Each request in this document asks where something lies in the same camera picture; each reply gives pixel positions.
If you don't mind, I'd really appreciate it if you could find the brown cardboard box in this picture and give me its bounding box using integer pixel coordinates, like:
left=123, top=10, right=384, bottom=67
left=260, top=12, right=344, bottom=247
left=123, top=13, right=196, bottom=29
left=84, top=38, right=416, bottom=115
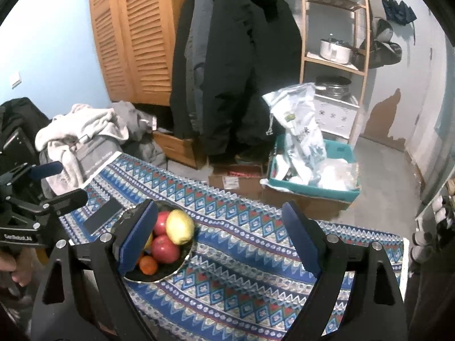
left=208, top=164, right=350, bottom=220

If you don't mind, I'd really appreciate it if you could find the orange in bowl front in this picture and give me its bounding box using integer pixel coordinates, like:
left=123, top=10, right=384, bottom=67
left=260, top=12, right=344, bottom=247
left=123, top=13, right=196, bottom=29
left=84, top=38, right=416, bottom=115
left=139, top=255, right=158, bottom=276

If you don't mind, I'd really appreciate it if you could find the person's left hand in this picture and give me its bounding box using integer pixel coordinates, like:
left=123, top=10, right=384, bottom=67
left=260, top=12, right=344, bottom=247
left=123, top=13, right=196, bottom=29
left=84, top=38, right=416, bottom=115
left=1, top=247, right=43, bottom=287

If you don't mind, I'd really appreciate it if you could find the wooden shelf rack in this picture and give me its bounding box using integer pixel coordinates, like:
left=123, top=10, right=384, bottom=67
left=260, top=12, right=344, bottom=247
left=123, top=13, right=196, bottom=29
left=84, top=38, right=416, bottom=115
left=300, top=0, right=371, bottom=145

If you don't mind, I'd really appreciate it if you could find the dark folded umbrella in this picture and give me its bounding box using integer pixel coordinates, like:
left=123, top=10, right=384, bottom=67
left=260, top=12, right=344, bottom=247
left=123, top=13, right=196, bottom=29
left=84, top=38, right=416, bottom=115
left=382, top=0, right=417, bottom=26

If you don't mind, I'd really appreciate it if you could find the black smartphone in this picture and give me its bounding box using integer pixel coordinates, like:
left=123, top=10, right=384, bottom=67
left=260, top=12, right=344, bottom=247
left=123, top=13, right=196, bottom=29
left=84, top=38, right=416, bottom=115
left=83, top=198, right=123, bottom=236

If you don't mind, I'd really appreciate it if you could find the blue patterned tablecloth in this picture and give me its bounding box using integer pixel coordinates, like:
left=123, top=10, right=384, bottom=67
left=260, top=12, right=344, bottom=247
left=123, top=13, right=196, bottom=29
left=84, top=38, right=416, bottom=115
left=58, top=151, right=410, bottom=341

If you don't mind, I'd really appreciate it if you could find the white gray clothes pile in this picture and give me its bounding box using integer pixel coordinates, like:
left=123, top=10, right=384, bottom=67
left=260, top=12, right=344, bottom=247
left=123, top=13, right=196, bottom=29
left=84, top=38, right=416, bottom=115
left=35, top=101, right=167, bottom=198

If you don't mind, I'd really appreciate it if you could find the gray hanging bag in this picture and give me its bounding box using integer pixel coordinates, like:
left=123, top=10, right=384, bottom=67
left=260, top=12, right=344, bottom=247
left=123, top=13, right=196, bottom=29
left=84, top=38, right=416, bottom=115
left=368, top=18, right=403, bottom=68

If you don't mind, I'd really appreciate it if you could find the wooden louvered wardrobe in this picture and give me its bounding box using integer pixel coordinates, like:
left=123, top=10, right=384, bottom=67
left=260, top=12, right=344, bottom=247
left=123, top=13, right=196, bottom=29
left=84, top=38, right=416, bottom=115
left=90, top=0, right=196, bottom=166

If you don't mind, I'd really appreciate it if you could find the white rice bag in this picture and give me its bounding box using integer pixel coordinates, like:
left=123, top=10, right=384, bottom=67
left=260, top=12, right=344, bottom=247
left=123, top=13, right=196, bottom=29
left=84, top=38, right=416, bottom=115
left=263, top=82, right=327, bottom=168

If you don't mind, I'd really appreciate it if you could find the black hanging jacket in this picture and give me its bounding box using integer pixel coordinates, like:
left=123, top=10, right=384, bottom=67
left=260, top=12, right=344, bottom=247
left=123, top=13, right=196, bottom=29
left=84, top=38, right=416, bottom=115
left=170, top=0, right=301, bottom=164

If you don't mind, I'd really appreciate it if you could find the teal plastic crate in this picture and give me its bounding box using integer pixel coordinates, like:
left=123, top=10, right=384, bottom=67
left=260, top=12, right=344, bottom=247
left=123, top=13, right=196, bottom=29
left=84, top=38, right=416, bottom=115
left=261, top=136, right=361, bottom=204

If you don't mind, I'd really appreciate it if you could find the dark patterned bowl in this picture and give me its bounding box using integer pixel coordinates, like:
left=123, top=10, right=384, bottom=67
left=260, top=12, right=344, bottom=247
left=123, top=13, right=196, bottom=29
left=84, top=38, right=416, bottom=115
left=124, top=200, right=194, bottom=283

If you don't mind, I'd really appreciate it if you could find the red apple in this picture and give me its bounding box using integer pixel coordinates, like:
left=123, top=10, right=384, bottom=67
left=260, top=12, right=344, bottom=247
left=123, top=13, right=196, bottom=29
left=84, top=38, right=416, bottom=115
left=153, top=211, right=170, bottom=236
left=150, top=234, right=181, bottom=264

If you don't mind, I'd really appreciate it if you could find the silver cooking pot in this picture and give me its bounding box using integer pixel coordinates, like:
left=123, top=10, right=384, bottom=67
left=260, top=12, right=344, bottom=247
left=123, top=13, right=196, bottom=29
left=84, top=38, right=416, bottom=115
left=319, top=36, right=354, bottom=65

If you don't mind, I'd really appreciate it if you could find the steel steamer pot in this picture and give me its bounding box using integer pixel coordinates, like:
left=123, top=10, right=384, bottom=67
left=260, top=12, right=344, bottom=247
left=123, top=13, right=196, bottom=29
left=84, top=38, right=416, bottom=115
left=315, top=76, right=352, bottom=99

